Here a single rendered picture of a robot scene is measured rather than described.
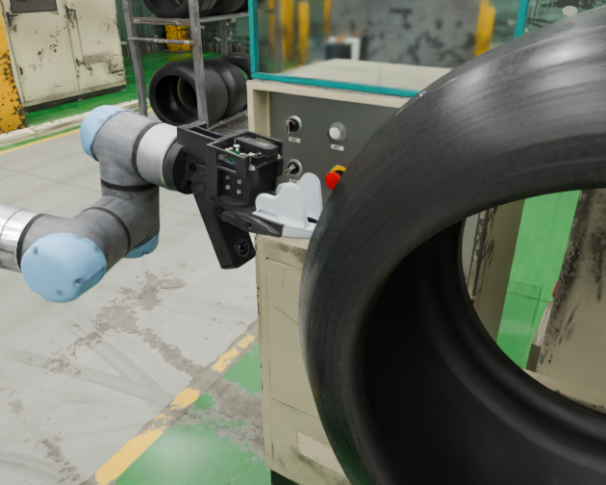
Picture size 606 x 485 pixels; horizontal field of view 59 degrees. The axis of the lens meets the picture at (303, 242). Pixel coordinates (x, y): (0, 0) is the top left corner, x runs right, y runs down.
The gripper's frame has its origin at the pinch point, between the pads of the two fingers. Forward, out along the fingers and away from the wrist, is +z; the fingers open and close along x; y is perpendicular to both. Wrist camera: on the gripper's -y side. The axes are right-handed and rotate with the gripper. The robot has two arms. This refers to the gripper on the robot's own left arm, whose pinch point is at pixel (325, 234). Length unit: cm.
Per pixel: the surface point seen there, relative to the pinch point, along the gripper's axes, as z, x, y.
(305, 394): -24, 49, -80
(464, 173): 15.1, -11.9, 15.6
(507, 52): 14.7, -7.3, 22.5
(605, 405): 34.1, 24.1, -24.0
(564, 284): 23.5, 26.0, -9.6
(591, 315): 28.0, 26.0, -12.6
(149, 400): -93, 56, -135
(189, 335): -108, 96, -137
